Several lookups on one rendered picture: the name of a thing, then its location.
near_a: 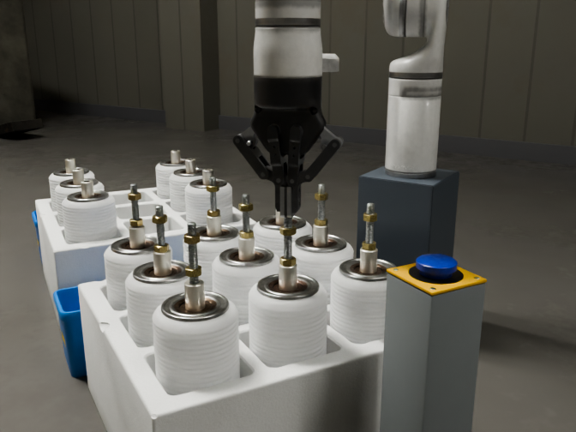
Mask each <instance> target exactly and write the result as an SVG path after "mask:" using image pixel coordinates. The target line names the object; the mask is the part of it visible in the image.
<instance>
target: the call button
mask: <svg viewBox="0 0 576 432"><path fill-rule="evenodd" d="M457 265H458V262H457V261H456V260H454V258H452V257H451V256H448V255H442V254H425V255H420V256H419V257H418V258H417V260H416V268H417V269H418V270H420V271H419V272H420V274H421V275H422V276H424V277H426V278H430V279H448V278H450V277H452V275H453V273H454V272H456V271H457Z"/></svg>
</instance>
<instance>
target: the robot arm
mask: <svg viewBox="0 0 576 432"><path fill-rule="evenodd" d="M448 10H449V0H383V23H384V26H385V28H386V31H387V33H388V34H389V35H391V36H394V37H405V36H406V37H426V38H427V42H426V44H425V45H424V46H423V47H422V48H421V49H419V50H418V51H416V52H414V53H412V54H410V55H408V56H406V57H402V58H399V59H396V60H393V61H392V62H391V63H390V66H389V82H388V102H387V140H386V159H385V174H387V175H388V176H391V177H398V178H407V179H423V178H430V177H434V176H435V175H436V164H437V153H438V140H439V127H440V114H441V88H442V76H443V58H444V45H445V38H446V30H447V20H448ZM255 26H256V28H255V41H254V105H255V111H254V115H253V116H252V118H251V120H250V127H248V128H247V129H246V130H245V131H244V132H242V133H241V134H239V135H236V136H234V137H233V143H234V145H235V146H236V147H237V149H238V150H239V152H240V153H241V154H242V156H244V158H245V159H246V160H247V161H248V163H249V164H250V166H251V167H252V168H253V170H254V171H255V173H256V174H257V175H258V177H259V178H260V179H266V180H269V181H271V182H273V184H274V186H275V208H276V211H277V212H280V217H282V218H293V216H294V215H295V213H296V212H297V211H298V210H299V208H300V206H301V184H302V183H305V182H311V181H312V180H313V179H314V178H315V177H316V176H317V175H318V173H319V172H320V171H321V170H322V168H323V167H324V166H325V165H326V164H327V162H328V161H329V160H330V159H331V158H332V156H334V154H336V152H337V151H338V150H339V149H340V148H341V146H342V145H343V144H344V139H343V138H342V137H341V136H336V135H334V134H333V133H332V132H331V131H330V130H328V129H327V128H326V120H325V118H324V116H323V114H322V109H321V105H322V72H330V73H332V72H339V57H338V56H337V55H336V54H322V42H321V28H320V26H321V0H255ZM256 136H257V137H258V138H259V140H260V141H261V143H262V145H263V146H264V148H266V150H267V151H268V152H269V154H270V163H271V164H270V163H269V162H268V160H267V159H266V157H265V156H264V155H263V153H262V152H261V150H260V149H259V148H258V146H256V145H257V143H258V140H257V138H256ZM319 137H321V143H320V149H321V150H322V152H321V153H320V155H319V156H318V157H317V158H316V159H315V161H314V162H313V163H312V164H311V166H310V167H309V168H308V169H306V170H303V163H304V160H305V154H306V152H308V151H309V150H310V148H312V146H313V145H314V144H315V142H316V141H317V140H318V138H319Z"/></svg>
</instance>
